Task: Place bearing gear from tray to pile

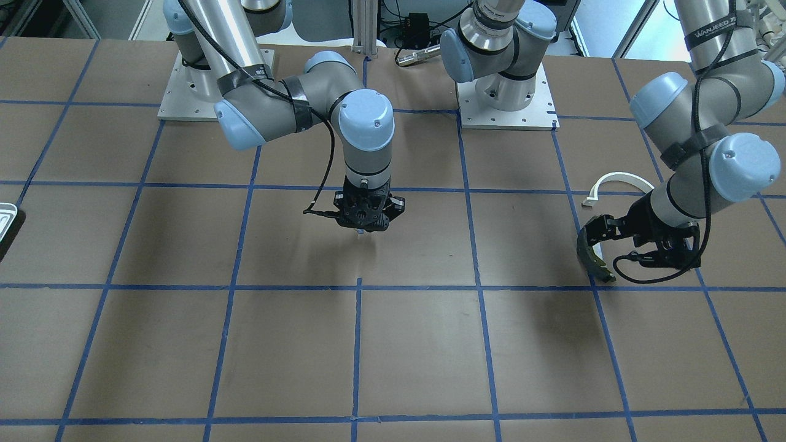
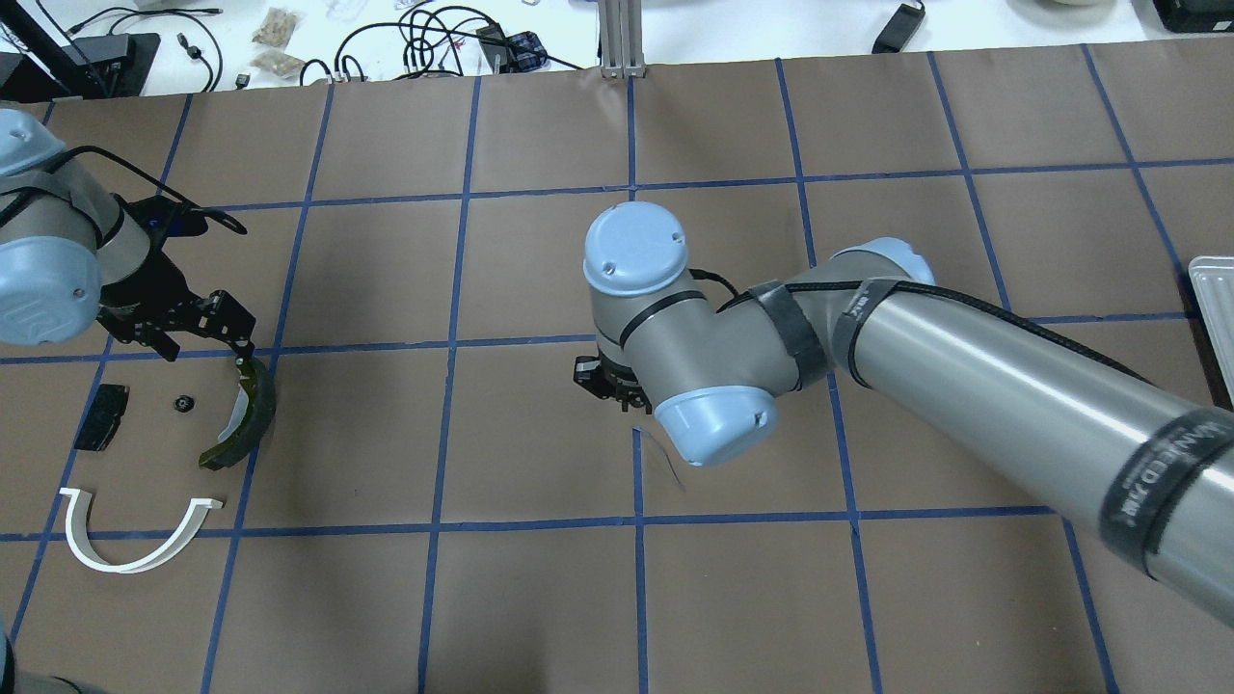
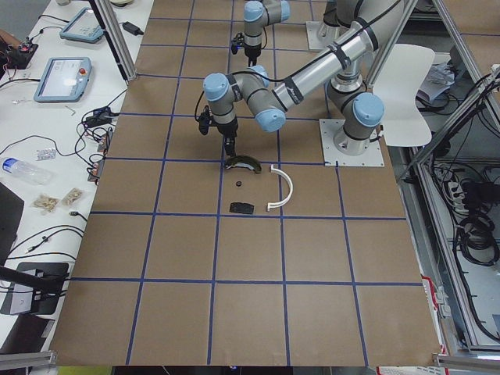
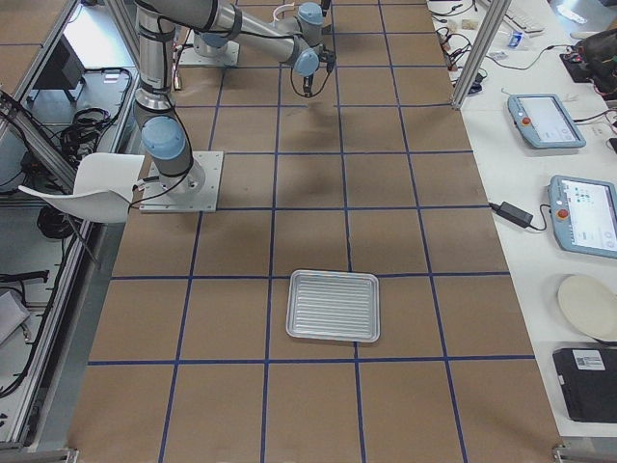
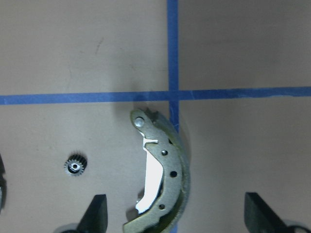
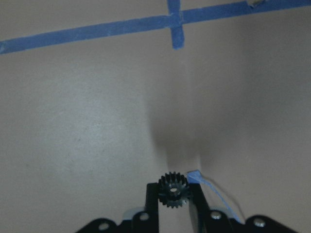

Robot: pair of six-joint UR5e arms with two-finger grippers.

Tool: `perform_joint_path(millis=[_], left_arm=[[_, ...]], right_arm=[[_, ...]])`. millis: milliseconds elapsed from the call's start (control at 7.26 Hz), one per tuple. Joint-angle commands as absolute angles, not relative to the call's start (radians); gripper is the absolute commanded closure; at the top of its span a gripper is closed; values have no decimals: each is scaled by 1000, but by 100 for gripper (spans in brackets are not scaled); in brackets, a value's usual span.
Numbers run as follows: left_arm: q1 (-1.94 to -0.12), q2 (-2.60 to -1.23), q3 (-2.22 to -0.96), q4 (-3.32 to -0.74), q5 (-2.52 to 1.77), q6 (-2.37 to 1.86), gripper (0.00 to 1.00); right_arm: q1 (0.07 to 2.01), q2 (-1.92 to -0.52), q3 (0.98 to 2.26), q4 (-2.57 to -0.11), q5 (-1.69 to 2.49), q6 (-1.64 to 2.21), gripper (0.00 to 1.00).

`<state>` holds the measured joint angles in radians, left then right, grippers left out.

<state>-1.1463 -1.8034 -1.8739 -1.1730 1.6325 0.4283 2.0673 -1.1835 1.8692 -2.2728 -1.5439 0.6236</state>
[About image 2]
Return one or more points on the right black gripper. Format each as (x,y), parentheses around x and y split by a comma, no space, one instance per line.
(604,377)

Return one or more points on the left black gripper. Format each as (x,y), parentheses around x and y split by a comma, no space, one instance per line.
(157,285)

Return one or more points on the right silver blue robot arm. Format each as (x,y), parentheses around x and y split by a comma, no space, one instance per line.
(1147,472)

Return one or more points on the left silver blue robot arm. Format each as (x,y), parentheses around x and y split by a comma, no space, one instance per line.
(75,254)

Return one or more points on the ribbed silver metal tray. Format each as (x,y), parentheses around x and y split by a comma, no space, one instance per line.
(1211,278)

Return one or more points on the green brake shoe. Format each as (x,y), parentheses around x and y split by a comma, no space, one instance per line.
(252,414)

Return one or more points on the black brake pad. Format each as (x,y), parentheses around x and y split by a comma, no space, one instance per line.
(103,418)

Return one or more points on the black device on table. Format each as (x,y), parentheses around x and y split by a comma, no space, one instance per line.
(123,61)

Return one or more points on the black power adapter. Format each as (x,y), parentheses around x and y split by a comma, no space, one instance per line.
(900,28)

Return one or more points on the white curved plastic bracket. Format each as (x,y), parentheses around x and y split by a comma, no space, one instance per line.
(77,513)

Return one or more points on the aluminium frame post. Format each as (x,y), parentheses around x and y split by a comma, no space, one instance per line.
(621,39)

